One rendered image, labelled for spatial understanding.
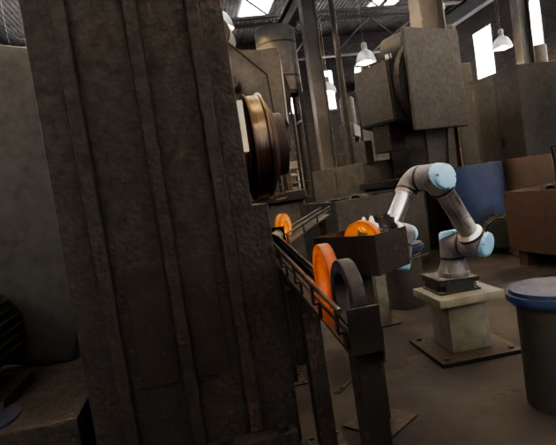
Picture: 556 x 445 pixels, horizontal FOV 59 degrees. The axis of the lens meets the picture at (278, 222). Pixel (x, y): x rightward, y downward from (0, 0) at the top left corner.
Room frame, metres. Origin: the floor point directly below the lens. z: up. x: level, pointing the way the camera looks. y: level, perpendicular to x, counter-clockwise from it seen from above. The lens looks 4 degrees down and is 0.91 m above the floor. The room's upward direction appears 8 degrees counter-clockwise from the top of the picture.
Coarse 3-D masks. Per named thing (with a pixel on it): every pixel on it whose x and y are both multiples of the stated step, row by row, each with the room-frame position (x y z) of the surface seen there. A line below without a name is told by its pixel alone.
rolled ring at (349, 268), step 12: (336, 264) 1.13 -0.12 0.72; (348, 264) 1.10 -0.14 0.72; (336, 276) 1.17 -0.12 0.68; (348, 276) 1.07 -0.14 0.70; (360, 276) 1.07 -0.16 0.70; (336, 288) 1.19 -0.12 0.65; (348, 288) 1.07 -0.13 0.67; (360, 288) 1.05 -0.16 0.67; (336, 300) 1.19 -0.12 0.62; (348, 300) 1.19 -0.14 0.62; (360, 300) 1.04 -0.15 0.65; (348, 336) 1.13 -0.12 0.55
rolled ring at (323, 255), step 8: (320, 248) 1.28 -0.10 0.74; (328, 248) 1.28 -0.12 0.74; (312, 256) 1.38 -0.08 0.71; (320, 256) 1.28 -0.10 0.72; (328, 256) 1.25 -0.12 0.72; (312, 264) 1.39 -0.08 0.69; (320, 264) 1.37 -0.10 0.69; (328, 264) 1.24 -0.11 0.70; (320, 272) 1.37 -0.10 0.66; (328, 272) 1.23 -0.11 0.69; (320, 280) 1.37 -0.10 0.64; (328, 280) 1.23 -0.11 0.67; (320, 288) 1.36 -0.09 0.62; (328, 288) 1.24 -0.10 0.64; (320, 296) 1.35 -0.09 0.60; (328, 296) 1.25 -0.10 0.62
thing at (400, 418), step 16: (320, 240) 1.75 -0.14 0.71; (336, 240) 1.70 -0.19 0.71; (352, 240) 1.65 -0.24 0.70; (368, 240) 1.61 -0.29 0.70; (384, 240) 1.63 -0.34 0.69; (400, 240) 1.70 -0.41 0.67; (336, 256) 1.71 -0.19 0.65; (352, 256) 1.66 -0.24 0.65; (368, 256) 1.61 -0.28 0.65; (384, 256) 1.62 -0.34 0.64; (400, 256) 1.69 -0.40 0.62; (368, 272) 1.62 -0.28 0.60; (384, 272) 1.61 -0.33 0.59; (368, 288) 1.75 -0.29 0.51; (368, 304) 1.74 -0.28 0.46; (400, 416) 1.78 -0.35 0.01; (416, 416) 1.76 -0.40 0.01
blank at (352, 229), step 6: (354, 222) 1.81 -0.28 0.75; (360, 222) 1.79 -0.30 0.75; (366, 222) 1.78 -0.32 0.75; (348, 228) 1.83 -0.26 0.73; (354, 228) 1.81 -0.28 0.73; (366, 228) 1.77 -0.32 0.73; (372, 228) 1.76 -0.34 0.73; (378, 228) 1.78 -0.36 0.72; (348, 234) 1.83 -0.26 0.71; (354, 234) 1.82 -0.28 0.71; (372, 234) 1.76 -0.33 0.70
